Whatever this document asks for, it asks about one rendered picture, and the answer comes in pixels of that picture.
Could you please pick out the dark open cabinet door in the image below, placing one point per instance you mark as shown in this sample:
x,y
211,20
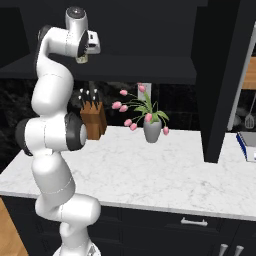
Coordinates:
x,y
216,83

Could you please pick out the grey and blue box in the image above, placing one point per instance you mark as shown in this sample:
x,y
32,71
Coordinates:
x,y
249,145

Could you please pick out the grey hanging spatula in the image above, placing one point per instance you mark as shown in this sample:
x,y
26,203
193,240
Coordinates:
x,y
249,120

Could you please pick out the grey vase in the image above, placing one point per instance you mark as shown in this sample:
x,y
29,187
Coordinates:
x,y
152,131

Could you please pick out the dark lower cupboard run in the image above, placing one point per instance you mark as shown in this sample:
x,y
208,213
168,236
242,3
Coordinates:
x,y
150,240

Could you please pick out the dark drawer front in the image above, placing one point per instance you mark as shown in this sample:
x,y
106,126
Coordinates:
x,y
150,220

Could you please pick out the wooden knife block with knives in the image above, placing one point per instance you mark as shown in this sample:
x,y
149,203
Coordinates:
x,y
96,120

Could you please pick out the dark upper cabinet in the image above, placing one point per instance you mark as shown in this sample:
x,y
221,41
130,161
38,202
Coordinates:
x,y
133,33

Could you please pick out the pink tulips with green leaves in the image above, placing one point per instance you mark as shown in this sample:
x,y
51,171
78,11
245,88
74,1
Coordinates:
x,y
146,108

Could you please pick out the white wall socket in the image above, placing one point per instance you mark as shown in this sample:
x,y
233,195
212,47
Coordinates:
x,y
149,89

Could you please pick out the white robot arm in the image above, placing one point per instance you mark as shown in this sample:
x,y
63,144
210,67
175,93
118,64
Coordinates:
x,y
50,133

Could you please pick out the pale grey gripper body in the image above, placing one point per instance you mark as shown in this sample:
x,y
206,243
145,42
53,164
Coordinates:
x,y
82,59

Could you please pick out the wooden shelf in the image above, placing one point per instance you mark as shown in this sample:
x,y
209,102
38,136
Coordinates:
x,y
250,75

